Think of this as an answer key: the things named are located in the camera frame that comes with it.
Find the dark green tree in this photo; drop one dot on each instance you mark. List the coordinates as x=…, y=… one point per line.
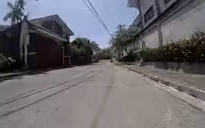
x=81, y=48

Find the green leafy tree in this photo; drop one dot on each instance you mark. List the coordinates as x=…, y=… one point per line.
x=123, y=36

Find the grey concrete road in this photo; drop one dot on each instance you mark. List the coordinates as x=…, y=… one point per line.
x=103, y=100

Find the dark brown house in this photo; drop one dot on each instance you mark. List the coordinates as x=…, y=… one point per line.
x=46, y=43

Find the white pillar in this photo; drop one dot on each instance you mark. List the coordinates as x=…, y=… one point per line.
x=23, y=41

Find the large pale grey building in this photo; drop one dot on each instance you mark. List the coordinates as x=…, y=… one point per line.
x=176, y=23

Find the flowering hedge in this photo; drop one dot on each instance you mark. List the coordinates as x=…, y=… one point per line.
x=186, y=50

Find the raised concrete sidewalk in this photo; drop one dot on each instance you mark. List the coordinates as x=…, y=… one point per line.
x=186, y=81

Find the pale flowering bush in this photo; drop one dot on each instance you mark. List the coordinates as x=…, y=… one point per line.
x=6, y=61

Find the tall palm tree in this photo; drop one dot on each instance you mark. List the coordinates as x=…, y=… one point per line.
x=15, y=12

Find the low concrete planter wall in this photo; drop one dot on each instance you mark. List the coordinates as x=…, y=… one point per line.
x=186, y=67

